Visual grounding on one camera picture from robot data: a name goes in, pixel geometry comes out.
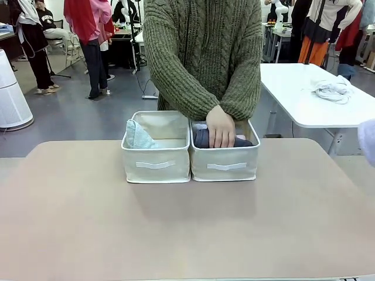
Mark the person's torso green knit sweater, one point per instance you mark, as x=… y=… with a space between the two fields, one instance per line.
x=202 y=35

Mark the light green towel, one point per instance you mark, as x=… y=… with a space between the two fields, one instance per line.
x=137 y=136

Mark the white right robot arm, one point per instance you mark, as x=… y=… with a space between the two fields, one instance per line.
x=367 y=143

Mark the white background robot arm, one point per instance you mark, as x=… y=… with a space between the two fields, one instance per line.
x=279 y=16

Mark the seated bystander black sweatshirt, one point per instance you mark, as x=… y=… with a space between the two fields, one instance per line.
x=48 y=20

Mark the bystander in red top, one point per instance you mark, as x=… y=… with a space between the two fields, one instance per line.
x=88 y=35

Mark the person's right forearm green sleeve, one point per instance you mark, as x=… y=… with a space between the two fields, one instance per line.
x=190 y=90

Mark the cream fabric storage bin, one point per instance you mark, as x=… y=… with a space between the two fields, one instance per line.
x=155 y=167
x=225 y=168

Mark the white cylindrical air purifier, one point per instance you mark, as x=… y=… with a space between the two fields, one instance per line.
x=13 y=96

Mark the person's left forearm green sleeve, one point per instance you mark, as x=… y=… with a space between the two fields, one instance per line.
x=243 y=99

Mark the grey folding chair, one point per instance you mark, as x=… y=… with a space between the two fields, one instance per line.
x=71 y=48

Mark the bystander in orange trousers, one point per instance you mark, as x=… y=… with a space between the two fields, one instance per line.
x=319 y=32

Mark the person's right hand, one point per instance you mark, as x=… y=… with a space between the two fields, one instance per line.
x=221 y=126

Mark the crumpled white cloth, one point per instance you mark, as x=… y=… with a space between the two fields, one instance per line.
x=332 y=87

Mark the dark grey towel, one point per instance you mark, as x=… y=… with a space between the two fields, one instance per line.
x=202 y=139

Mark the person's left hand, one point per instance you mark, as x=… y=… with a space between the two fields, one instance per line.
x=244 y=128

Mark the bystander in dark clothes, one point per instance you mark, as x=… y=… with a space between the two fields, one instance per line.
x=36 y=47

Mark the white power strip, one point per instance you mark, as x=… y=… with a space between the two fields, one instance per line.
x=149 y=97

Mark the pale pink towel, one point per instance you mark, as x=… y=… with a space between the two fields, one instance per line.
x=240 y=137

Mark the white table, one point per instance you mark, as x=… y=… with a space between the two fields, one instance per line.
x=293 y=93

